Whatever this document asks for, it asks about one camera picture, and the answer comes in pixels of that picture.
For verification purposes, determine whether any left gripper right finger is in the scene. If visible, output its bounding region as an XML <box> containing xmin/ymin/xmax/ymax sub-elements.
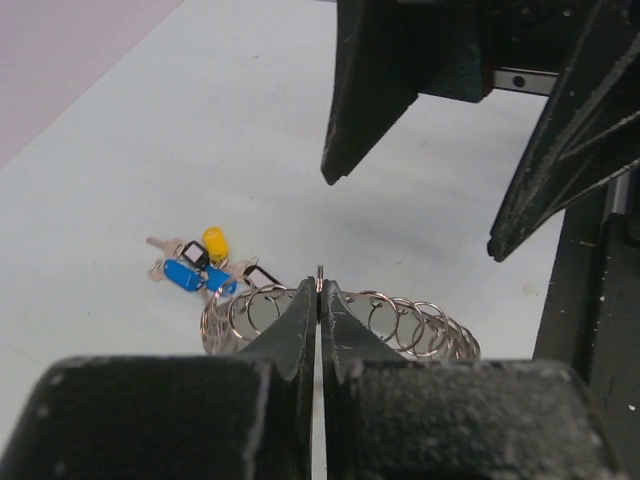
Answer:
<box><xmin>321</xmin><ymin>281</ymin><xmax>625</xmax><ymax>479</ymax></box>

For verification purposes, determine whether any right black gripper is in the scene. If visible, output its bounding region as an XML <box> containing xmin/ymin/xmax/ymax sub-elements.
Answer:
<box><xmin>472</xmin><ymin>1</ymin><xmax>639</xmax><ymax>262</ymax></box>

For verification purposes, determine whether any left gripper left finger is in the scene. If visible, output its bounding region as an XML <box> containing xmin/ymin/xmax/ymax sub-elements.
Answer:
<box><xmin>1</xmin><ymin>279</ymin><xmax>318</xmax><ymax>479</ymax></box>

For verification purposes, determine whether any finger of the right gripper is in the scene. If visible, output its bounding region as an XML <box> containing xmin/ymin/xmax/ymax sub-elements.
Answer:
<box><xmin>321</xmin><ymin>0</ymin><xmax>485</xmax><ymax>185</ymax></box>

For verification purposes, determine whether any metal disc with keyrings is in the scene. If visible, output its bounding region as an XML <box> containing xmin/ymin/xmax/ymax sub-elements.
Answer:
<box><xmin>199</xmin><ymin>263</ymin><xmax>482</xmax><ymax>361</ymax></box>

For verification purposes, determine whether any black key tag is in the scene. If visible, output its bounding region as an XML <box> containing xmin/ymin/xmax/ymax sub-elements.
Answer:
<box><xmin>180</xmin><ymin>240</ymin><xmax>210</xmax><ymax>270</ymax></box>
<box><xmin>243</xmin><ymin>264</ymin><xmax>280</xmax><ymax>289</ymax></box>

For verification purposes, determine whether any lower blue key tag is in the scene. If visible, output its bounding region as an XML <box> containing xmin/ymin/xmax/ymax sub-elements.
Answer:
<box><xmin>204</xmin><ymin>265</ymin><xmax>237</xmax><ymax>295</ymax></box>

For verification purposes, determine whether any blue key tag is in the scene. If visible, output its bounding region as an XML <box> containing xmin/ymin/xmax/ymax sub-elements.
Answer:
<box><xmin>204</xmin><ymin>265</ymin><xmax>237</xmax><ymax>295</ymax></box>
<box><xmin>162</xmin><ymin>259</ymin><xmax>205</xmax><ymax>292</ymax></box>

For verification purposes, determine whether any upper blue key tag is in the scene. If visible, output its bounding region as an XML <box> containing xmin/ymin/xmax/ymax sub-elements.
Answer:
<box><xmin>162</xmin><ymin>259</ymin><xmax>205</xmax><ymax>292</ymax></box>

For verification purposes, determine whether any yellow key tag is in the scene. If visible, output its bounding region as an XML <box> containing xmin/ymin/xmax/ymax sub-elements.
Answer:
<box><xmin>202</xmin><ymin>227</ymin><xmax>229</xmax><ymax>263</ymax></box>

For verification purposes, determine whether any silver key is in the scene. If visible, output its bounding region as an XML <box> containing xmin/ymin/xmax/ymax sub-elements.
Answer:
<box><xmin>145</xmin><ymin>237</ymin><xmax>185</xmax><ymax>258</ymax></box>

